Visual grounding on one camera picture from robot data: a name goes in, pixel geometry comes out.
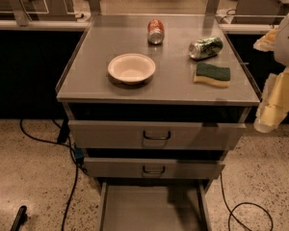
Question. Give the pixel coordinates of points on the top grey drawer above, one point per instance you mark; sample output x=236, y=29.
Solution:
x=155, y=135

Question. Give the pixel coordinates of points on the bottom grey open drawer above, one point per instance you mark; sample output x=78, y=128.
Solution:
x=164, y=207

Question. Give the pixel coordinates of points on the white paper bowl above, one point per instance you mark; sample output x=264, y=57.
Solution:
x=132, y=68

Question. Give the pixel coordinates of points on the green soda can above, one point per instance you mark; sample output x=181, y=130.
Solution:
x=205, y=48

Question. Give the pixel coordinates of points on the middle grey drawer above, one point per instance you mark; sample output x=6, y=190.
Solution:
x=152, y=168

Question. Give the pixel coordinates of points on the orange soda can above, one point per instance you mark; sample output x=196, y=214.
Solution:
x=155, y=32

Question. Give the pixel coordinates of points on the black bar on floor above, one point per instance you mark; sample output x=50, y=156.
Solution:
x=20, y=218

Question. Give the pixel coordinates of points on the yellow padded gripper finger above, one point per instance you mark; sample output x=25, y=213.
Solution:
x=267, y=42
x=274, y=106

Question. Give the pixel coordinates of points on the grey metal drawer cabinet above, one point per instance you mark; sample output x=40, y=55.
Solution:
x=88, y=92

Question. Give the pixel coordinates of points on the green and yellow sponge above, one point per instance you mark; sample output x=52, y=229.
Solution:
x=212, y=75

